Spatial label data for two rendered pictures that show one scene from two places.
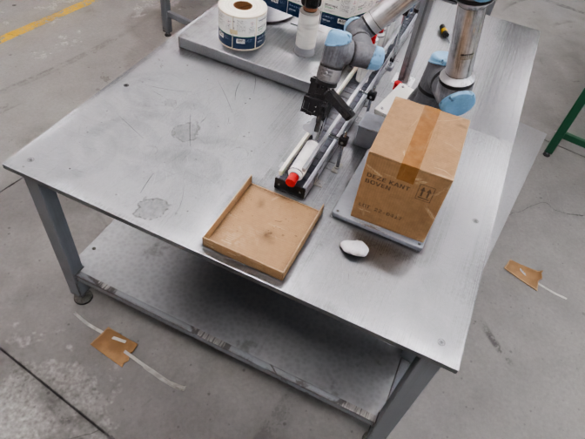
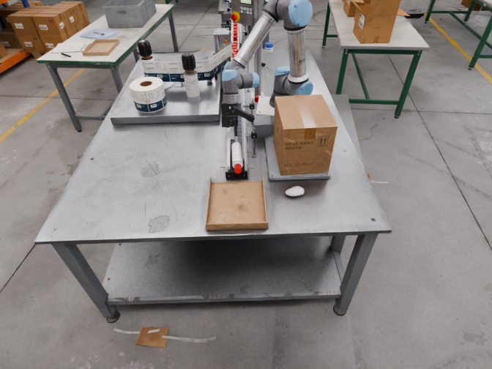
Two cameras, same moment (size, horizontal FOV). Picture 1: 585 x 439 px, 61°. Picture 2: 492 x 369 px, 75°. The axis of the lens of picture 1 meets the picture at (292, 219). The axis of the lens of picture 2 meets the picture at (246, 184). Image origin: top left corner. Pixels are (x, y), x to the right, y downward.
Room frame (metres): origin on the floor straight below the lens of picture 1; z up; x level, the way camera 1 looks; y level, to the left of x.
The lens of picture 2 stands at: (0.00, 0.34, 1.89)
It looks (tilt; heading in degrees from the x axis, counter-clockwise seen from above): 43 degrees down; 342
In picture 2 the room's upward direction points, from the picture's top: 2 degrees counter-clockwise
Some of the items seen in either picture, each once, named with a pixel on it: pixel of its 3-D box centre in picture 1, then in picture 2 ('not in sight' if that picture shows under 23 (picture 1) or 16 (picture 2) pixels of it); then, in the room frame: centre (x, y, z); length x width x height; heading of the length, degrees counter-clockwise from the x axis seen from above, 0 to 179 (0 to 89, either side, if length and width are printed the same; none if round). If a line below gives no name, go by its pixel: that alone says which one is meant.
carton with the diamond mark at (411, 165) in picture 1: (409, 168); (301, 134); (1.19, -0.33, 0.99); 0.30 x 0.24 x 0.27; 164
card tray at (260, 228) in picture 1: (265, 224); (236, 200); (0.99, 0.08, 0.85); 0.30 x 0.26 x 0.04; 162
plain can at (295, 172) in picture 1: (302, 163); (237, 157); (1.22, 0.00, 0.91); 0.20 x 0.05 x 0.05; 164
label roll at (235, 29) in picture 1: (242, 22); (148, 94); (1.98, 0.34, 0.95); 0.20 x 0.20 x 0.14
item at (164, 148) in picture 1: (336, 83); (221, 110); (1.85, -0.09, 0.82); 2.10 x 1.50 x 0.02; 162
